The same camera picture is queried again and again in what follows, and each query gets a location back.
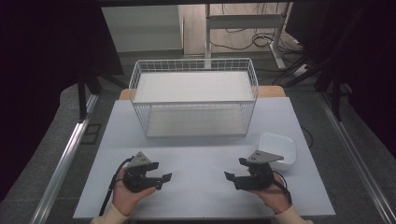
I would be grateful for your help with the white desk frame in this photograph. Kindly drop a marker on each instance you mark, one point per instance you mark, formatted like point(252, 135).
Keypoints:
point(246, 21)

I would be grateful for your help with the black square floor frame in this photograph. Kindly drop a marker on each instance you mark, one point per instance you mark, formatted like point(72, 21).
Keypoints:
point(91, 133)

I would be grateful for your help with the person's left hand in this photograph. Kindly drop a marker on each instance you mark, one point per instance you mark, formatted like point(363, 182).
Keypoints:
point(124, 196)

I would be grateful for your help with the metal floor rail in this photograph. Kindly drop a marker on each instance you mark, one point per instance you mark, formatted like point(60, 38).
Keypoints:
point(63, 168)
point(355, 161)

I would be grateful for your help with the person's right hand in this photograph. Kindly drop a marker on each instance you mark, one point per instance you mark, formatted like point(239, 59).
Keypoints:
point(275, 196)

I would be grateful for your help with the white cabinet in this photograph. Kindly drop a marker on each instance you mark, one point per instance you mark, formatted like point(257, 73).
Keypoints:
point(143, 28)

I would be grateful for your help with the white power strip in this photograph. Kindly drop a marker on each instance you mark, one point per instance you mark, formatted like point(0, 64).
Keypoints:
point(300, 70)

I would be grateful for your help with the pale blue table sheet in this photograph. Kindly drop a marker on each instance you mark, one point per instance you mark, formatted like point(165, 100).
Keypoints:
point(199, 199)

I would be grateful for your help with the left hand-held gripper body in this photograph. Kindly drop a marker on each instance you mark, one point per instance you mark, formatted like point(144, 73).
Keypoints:
point(137, 180)

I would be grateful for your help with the dark curtain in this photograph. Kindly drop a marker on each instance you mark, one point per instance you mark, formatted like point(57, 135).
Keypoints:
point(364, 62)
point(46, 77)

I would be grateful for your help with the white square bowl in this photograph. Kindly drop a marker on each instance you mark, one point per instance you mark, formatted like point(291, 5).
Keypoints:
point(278, 147)

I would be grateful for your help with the black stand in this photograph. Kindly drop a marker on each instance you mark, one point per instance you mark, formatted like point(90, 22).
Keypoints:
point(334, 96)
point(82, 96)

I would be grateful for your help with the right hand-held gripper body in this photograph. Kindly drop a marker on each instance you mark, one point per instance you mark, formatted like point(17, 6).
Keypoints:
point(260, 174)

